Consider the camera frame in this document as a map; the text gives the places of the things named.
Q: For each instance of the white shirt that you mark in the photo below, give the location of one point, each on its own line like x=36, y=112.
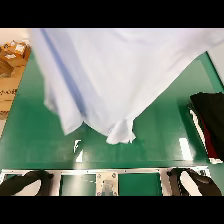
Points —
x=113, y=73

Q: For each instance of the red garment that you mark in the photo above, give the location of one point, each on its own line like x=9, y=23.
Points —
x=207, y=136

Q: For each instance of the black garment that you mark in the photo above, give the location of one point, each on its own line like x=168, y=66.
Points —
x=211, y=113

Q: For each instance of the cardboard boxes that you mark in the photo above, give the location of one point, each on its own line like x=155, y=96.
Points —
x=11, y=71

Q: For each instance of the silver frame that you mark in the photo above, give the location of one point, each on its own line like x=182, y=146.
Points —
x=106, y=183

